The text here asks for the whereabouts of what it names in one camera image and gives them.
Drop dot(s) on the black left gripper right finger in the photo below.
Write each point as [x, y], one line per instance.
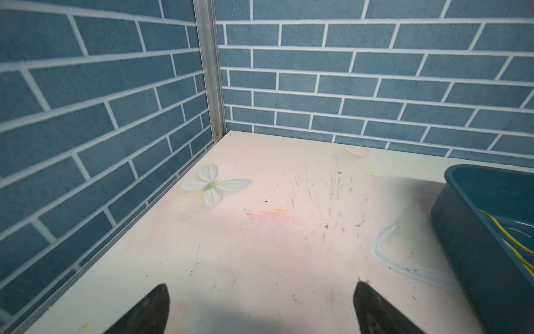
[376, 315]

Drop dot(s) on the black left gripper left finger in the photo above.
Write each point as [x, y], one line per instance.
[149, 315]

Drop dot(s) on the dark teal plastic bin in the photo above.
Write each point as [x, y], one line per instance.
[476, 203]

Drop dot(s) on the aluminium corner post left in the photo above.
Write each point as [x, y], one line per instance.
[206, 30]

